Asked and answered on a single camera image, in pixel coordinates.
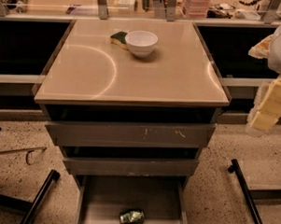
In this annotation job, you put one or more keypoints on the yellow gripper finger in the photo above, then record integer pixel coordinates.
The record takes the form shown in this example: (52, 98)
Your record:
(267, 106)
(261, 50)

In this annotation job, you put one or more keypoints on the green can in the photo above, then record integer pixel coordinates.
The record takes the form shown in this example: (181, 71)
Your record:
(132, 216)

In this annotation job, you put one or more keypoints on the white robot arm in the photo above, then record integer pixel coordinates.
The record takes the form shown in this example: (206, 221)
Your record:
(274, 63)

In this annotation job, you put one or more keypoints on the top grey drawer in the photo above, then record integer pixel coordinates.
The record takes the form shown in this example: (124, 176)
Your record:
(126, 134)

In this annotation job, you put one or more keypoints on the grey drawer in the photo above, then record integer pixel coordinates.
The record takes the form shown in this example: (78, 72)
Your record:
(103, 198)
(126, 134)
(130, 167)

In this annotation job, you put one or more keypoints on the middle grey drawer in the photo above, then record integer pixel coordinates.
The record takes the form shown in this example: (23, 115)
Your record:
(130, 167)

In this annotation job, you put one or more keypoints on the grey drawer cabinet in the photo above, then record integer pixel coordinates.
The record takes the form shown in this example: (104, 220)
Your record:
(90, 79)

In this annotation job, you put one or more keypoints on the bottom grey drawer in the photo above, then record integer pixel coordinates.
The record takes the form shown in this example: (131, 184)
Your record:
(103, 198)

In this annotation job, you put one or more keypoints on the pink stacked box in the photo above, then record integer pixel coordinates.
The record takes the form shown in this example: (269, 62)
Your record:
(195, 8)

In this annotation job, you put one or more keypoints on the white bowl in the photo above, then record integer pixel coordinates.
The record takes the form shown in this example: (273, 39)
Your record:
(141, 43)

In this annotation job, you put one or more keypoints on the green yellow sponge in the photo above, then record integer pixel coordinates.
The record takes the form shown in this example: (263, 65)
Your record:
(119, 39)

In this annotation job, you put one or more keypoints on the black right frame leg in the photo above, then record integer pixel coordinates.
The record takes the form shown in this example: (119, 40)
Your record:
(253, 195)

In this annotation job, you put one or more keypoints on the black frame leg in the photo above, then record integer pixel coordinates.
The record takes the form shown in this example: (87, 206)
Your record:
(29, 208)
(253, 195)

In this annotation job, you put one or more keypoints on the right metal post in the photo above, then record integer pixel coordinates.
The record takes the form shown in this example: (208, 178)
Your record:
(171, 10)

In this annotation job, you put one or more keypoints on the metal post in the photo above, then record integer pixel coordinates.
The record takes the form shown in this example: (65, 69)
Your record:
(102, 9)
(171, 10)

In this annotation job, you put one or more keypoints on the left metal post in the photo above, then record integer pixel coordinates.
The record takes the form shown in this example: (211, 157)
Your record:
(102, 9)

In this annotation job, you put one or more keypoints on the black left frame leg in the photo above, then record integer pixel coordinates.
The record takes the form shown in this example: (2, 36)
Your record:
(29, 208)

